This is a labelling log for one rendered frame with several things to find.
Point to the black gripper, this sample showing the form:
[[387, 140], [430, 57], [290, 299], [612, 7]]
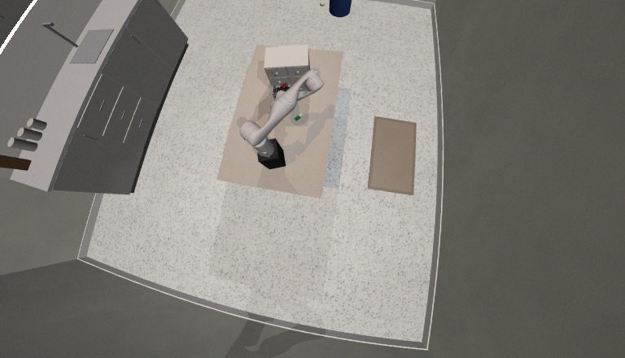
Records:
[[280, 88]]

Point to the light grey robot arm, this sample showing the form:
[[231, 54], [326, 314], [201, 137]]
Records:
[[283, 104]]

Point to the grey chest of drawers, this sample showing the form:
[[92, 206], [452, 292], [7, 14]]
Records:
[[286, 56]]

